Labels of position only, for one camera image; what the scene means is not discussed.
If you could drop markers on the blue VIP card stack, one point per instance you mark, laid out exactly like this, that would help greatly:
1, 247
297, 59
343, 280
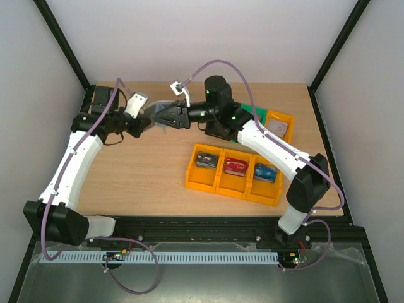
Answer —
265, 173

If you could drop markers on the yellow bin upper right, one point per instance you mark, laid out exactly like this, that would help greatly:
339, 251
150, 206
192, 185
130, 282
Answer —
285, 118

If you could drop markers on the red VIP card stack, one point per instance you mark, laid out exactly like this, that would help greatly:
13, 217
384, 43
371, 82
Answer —
235, 166

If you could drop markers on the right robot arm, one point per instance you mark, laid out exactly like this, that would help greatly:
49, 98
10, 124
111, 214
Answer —
308, 174

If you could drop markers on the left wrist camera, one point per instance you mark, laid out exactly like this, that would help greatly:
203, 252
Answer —
135, 103

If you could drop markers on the black VIP card stack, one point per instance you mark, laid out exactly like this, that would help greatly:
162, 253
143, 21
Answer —
206, 160

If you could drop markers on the black frame post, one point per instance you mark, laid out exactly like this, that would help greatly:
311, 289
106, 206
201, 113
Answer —
347, 29
57, 32

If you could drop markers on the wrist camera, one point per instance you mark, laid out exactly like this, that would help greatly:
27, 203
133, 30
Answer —
180, 89
135, 103

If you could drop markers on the green bin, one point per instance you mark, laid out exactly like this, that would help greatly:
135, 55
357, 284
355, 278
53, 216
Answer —
255, 110

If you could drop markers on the white card stack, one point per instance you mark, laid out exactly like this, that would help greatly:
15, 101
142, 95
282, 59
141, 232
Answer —
278, 128

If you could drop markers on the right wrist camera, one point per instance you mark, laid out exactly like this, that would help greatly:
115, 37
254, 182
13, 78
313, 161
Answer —
180, 89

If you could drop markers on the black frame post left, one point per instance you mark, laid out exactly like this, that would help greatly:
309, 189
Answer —
57, 32

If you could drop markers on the black frame post right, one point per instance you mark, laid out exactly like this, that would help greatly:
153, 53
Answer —
347, 29

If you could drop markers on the yellow bin lower left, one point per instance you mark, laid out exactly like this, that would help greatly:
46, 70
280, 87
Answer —
203, 178

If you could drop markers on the yellow bin lower middle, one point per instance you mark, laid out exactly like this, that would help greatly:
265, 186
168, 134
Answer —
233, 185

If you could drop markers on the yellow bin lower right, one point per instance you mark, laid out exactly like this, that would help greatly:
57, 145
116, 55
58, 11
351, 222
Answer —
261, 191

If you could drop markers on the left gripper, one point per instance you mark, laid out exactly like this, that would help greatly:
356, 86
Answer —
141, 124

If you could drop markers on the yellow bin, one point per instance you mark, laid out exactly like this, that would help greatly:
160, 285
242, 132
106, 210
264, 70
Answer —
233, 185
285, 118
203, 178
261, 191

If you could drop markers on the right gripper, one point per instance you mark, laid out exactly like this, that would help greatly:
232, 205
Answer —
183, 113

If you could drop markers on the black bin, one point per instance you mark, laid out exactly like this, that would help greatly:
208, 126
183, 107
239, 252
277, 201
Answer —
214, 129

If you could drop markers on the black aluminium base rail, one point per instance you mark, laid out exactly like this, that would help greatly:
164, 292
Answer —
264, 231

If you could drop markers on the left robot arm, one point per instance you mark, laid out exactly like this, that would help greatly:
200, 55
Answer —
53, 216

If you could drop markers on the white slotted cable duct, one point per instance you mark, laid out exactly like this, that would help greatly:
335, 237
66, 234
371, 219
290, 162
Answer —
141, 257

